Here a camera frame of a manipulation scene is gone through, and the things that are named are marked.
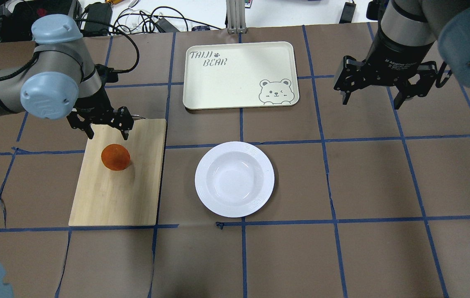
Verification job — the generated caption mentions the cream bear tray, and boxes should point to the cream bear tray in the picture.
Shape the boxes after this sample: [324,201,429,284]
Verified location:
[182,41,300,110]

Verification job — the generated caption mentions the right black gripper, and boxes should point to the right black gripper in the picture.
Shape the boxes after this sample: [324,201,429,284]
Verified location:
[333,30,447,110]

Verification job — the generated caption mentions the brown paper table cover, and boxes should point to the brown paper table cover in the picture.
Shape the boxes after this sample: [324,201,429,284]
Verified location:
[0,22,470,298]

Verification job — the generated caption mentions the orange fruit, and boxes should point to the orange fruit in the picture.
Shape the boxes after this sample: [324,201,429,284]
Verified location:
[101,144,131,171]

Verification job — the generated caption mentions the black electronics box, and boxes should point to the black electronics box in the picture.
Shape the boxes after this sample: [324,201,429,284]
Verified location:
[0,0,82,42]

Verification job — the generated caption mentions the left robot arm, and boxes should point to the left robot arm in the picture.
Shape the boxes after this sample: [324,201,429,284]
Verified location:
[0,14,134,140]

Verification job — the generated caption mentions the bamboo cutting board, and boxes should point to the bamboo cutting board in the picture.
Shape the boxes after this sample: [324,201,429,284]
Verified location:
[68,119,167,226]

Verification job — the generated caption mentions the black power brick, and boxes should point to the black power brick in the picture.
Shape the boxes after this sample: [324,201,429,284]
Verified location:
[82,2,112,36]

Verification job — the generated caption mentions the aluminium frame post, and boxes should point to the aluminium frame post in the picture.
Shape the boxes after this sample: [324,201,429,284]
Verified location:
[226,0,247,34]

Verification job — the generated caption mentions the black power adapter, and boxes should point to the black power adapter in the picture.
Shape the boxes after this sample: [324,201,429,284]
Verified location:
[339,1,356,23]

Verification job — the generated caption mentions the white round plate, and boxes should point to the white round plate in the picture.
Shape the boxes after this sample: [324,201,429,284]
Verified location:
[194,142,275,218]

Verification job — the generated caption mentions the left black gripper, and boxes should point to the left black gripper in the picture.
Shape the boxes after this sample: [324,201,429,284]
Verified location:
[66,85,134,141]

